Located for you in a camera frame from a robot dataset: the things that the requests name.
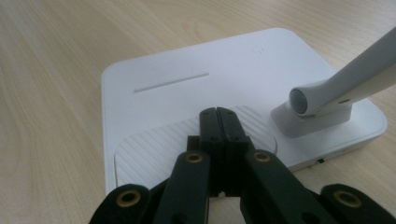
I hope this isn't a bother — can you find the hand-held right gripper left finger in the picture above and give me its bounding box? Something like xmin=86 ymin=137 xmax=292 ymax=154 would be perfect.
xmin=151 ymin=106 xmax=219 ymax=224

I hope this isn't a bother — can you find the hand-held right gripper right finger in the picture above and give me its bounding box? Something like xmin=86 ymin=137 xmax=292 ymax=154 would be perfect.
xmin=217 ymin=106 xmax=339 ymax=224

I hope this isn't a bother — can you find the white desk lamp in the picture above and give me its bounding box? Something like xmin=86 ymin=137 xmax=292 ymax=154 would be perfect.
xmin=101 ymin=26 xmax=396 ymax=195

